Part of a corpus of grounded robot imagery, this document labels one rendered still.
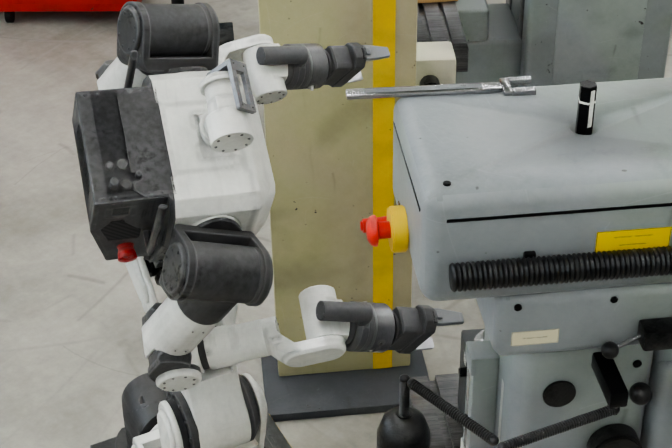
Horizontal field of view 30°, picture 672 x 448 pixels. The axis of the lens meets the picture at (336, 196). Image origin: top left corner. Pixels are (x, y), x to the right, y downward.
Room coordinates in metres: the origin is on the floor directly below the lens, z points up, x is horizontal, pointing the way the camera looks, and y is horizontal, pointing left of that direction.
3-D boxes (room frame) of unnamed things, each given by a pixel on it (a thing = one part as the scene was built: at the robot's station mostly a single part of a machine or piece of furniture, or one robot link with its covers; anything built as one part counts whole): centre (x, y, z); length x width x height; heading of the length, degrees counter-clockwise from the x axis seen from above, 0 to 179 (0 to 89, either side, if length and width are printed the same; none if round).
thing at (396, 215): (1.31, -0.08, 1.76); 0.06 x 0.02 x 0.06; 6
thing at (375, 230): (1.31, -0.05, 1.76); 0.04 x 0.03 x 0.04; 6
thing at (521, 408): (1.33, -0.31, 1.47); 0.21 x 0.19 x 0.32; 6
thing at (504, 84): (1.43, -0.14, 1.89); 0.24 x 0.04 x 0.01; 93
